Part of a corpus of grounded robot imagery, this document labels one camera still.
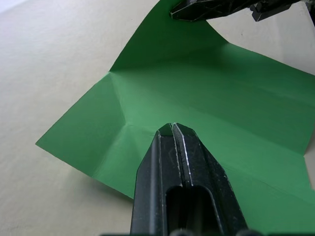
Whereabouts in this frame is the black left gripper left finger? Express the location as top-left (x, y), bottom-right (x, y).
top-left (129, 123), bottom-right (186, 236)

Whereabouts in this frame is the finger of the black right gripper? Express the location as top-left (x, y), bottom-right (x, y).
top-left (169, 0), bottom-right (252, 22)

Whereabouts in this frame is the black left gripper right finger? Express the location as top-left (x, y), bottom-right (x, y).
top-left (172, 122), bottom-right (249, 236)

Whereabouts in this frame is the green sheet of paper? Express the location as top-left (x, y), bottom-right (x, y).
top-left (34, 0), bottom-right (315, 204)

